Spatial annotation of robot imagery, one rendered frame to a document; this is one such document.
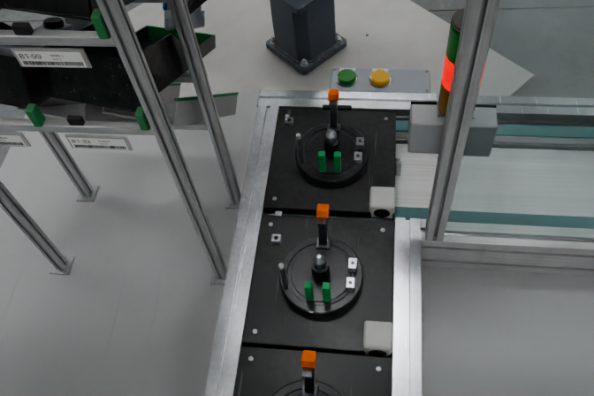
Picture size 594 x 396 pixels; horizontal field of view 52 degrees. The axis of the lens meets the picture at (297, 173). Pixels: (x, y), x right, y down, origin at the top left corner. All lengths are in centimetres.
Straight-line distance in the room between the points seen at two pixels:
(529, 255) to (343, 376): 40
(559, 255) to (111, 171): 92
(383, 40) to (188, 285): 77
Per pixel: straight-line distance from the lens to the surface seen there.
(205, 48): 106
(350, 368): 100
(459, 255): 115
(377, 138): 121
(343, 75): 132
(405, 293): 106
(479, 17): 73
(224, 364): 104
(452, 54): 79
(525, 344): 117
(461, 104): 83
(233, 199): 127
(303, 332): 102
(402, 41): 156
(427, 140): 92
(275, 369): 100
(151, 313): 121
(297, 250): 106
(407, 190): 121
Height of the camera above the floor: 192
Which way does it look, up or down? 55 degrees down
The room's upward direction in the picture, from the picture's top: 8 degrees counter-clockwise
